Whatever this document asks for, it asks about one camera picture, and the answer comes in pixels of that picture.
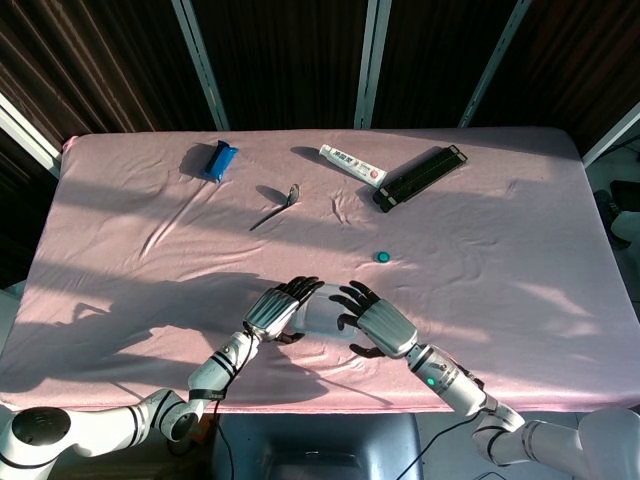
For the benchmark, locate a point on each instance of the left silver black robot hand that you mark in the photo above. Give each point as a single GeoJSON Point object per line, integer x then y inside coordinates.
{"type": "Point", "coordinates": [270, 312]}

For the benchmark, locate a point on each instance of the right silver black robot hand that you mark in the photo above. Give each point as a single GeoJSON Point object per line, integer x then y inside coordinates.
{"type": "Point", "coordinates": [387, 327]}

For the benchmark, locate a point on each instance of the clear teal-rimmed plastic container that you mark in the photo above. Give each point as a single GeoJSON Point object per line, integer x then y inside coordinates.
{"type": "Point", "coordinates": [320, 310]}

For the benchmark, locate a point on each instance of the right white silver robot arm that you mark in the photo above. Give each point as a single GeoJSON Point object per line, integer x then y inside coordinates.
{"type": "Point", "coordinates": [460, 387]}

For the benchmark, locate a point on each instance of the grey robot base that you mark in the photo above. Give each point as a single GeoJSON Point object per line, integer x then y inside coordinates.
{"type": "Point", "coordinates": [320, 445]}

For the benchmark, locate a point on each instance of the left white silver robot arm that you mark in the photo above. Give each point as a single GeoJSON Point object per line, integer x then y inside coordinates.
{"type": "Point", "coordinates": [215, 370]}

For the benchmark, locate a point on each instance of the teal bottle cap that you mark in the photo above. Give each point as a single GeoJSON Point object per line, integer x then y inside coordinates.
{"type": "Point", "coordinates": [383, 256]}

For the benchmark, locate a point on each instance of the pink tablecloth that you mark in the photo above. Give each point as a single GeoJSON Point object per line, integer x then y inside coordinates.
{"type": "Point", "coordinates": [475, 300]}

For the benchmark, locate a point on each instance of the metal spoon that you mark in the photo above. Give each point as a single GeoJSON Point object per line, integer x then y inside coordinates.
{"type": "Point", "coordinates": [293, 193]}

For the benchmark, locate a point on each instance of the black rectangular case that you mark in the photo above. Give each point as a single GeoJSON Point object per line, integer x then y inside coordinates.
{"type": "Point", "coordinates": [420, 177]}

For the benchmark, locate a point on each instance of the blue snack packet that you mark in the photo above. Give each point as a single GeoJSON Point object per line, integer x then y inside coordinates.
{"type": "Point", "coordinates": [220, 161]}

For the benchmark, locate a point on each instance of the white toothpaste tube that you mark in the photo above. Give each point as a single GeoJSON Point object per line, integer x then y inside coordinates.
{"type": "Point", "coordinates": [350, 162]}

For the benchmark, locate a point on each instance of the black background equipment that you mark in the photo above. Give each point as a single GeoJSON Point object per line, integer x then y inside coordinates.
{"type": "Point", "coordinates": [625, 195]}

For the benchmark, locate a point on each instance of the white metal window post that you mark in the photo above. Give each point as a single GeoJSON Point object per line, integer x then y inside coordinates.
{"type": "Point", "coordinates": [492, 65]}
{"type": "Point", "coordinates": [371, 65]}
{"type": "Point", "coordinates": [202, 65]}

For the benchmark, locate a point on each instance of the white metal window frame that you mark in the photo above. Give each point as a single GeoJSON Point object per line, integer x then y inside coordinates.
{"type": "Point", "coordinates": [612, 135]}
{"type": "Point", "coordinates": [27, 132]}

